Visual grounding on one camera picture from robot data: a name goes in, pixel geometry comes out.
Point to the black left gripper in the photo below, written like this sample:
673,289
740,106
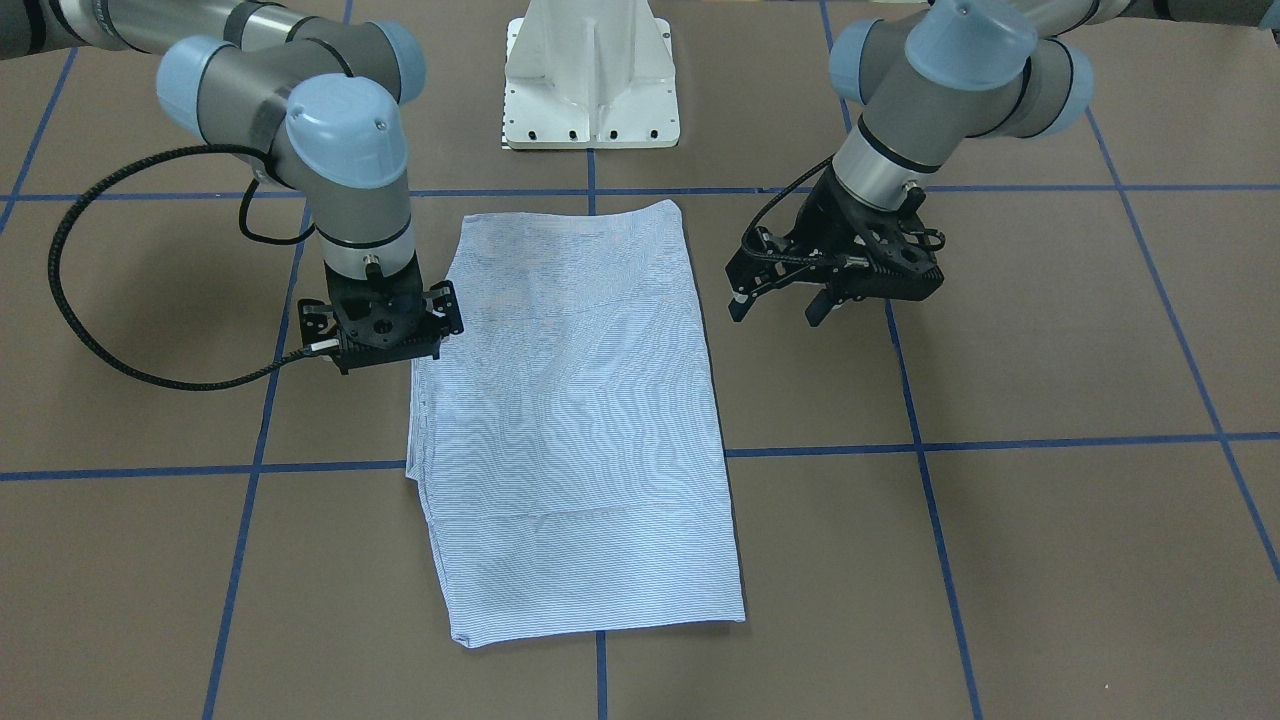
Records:
822,220

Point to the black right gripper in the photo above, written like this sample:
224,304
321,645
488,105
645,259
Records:
443,309

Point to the blue striped button shirt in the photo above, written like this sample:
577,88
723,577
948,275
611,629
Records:
567,444

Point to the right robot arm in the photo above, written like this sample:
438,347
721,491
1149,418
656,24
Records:
310,104

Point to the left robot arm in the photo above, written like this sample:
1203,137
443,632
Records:
925,83

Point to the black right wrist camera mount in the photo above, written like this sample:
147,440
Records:
400,329

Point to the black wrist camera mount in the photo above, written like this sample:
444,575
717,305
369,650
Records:
847,263
400,329

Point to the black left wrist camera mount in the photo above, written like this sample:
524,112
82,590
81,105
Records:
847,263

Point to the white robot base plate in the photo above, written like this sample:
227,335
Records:
586,75

